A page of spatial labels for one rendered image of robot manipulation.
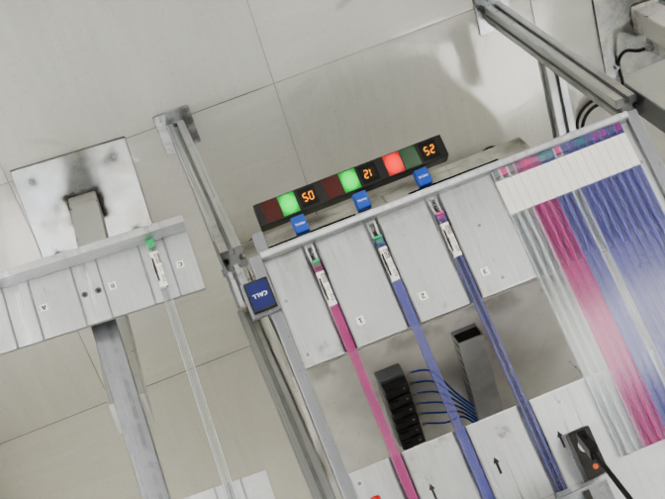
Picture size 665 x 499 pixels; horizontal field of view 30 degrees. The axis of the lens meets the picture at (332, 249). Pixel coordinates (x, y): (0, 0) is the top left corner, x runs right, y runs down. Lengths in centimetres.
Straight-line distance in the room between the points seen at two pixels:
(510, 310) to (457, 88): 67
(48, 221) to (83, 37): 41
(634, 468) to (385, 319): 46
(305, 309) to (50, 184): 86
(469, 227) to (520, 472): 41
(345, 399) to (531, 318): 38
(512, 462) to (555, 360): 50
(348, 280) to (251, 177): 79
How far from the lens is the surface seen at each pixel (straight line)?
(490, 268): 205
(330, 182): 208
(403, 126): 282
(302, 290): 202
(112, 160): 269
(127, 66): 264
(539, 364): 245
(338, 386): 232
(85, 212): 263
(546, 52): 249
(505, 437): 200
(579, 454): 197
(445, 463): 199
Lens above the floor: 250
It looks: 60 degrees down
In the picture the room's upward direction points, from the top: 149 degrees clockwise
